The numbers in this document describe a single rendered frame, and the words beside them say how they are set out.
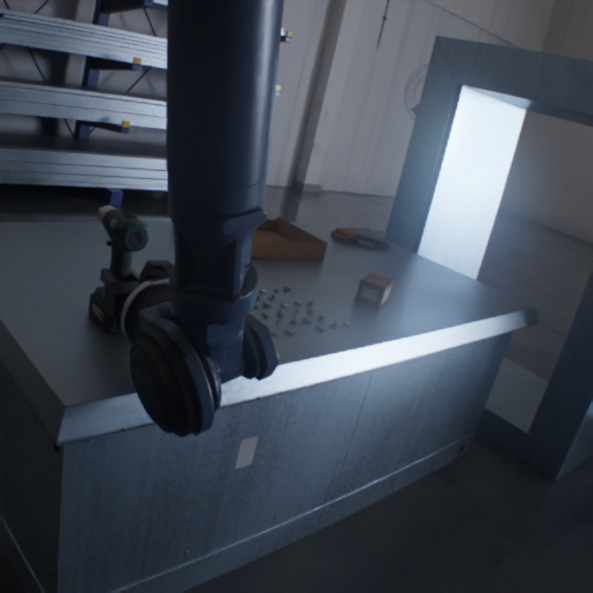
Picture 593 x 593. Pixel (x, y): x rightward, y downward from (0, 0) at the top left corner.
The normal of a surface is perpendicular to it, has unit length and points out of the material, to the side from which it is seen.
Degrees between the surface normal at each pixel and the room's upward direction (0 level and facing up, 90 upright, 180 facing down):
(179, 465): 90
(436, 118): 90
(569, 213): 90
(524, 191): 90
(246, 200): 99
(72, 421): 67
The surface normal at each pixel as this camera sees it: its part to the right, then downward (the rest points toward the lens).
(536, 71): -0.76, 0.04
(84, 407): 0.69, -0.02
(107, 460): 0.65, 0.36
